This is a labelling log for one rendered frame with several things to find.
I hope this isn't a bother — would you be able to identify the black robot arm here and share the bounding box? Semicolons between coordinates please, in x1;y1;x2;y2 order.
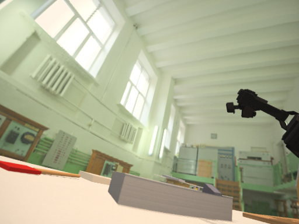
237;89;299;158

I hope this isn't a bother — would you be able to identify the red spatula with wooden handle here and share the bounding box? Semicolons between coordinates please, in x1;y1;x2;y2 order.
0;160;80;178

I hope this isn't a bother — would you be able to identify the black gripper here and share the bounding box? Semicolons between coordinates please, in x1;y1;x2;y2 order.
226;102;259;114

